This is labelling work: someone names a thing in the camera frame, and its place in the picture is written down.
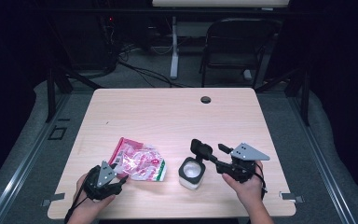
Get hand-held gripper black cable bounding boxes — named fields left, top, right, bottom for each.
left=62, top=165, right=103, bottom=224
left=254, top=162, right=269, bottom=201

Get black folding chair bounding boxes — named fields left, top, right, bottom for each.
left=199, top=17, right=282, bottom=90

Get right hand-held gripper black cable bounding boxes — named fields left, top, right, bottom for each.
left=254, top=162, right=269, bottom=201

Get left hand-held gripper black cable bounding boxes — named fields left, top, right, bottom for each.
left=62, top=165, right=103, bottom=224

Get aluminium floor rail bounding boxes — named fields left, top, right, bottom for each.
left=286, top=95, right=358, bottom=224
left=0, top=92, right=73, bottom=224

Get black metal frame strut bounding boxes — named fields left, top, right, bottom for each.
left=255, top=65, right=311, bottom=127
left=44, top=65, right=104, bottom=124

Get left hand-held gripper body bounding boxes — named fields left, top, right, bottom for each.
left=83, top=160, right=124, bottom=201

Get dark equipment with red light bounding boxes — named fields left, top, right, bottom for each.
left=96, top=13, right=121, bottom=73

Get person's left hand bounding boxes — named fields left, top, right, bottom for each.
left=74, top=173, right=117, bottom=216

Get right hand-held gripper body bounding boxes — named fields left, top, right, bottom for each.
left=215, top=142, right=271, bottom=184

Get person's right hand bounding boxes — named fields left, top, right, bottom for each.
left=221, top=161, right=264, bottom=210

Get grey table bracket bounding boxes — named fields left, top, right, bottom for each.
left=279, top=190, right=306, bottom=204
left=41, top=192, right=66, bottom=208

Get white desk leg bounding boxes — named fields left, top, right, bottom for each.
left=169, top=16, right=181, bottom=80

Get pink and white plastic bag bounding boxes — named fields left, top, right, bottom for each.
left=108, top=136, right=168, bottom=183

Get black floor cables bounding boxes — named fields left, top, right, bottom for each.
left=117, top=42, right=194, bottom=89

